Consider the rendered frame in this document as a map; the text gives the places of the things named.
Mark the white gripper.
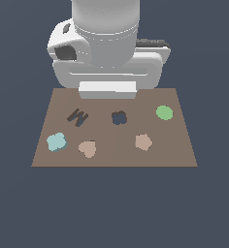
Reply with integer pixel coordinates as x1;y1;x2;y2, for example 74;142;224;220
52;51;164;100

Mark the brown slotted board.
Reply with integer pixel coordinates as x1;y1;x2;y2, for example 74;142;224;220
30;87;199;169

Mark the dark brown zigzag block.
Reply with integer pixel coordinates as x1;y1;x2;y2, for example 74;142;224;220
66;108;89;128

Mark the green round block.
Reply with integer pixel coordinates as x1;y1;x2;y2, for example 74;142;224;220
155;105;175;121

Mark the beige heart block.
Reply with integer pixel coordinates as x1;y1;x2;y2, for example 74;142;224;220
78;139;98;159

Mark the beige pentagon block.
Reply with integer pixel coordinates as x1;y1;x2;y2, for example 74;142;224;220
134;133;154;152

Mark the teal clover block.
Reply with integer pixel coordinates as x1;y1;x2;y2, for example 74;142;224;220
46;132;69;153

